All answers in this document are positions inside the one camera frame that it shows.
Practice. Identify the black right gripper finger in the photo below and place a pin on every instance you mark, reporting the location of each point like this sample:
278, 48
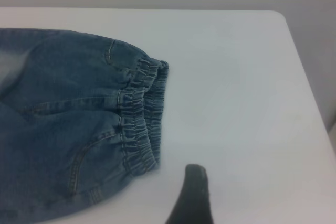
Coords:
191, 197

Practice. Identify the blue denim shorts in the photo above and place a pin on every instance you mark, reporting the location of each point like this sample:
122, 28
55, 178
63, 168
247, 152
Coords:
65, 103

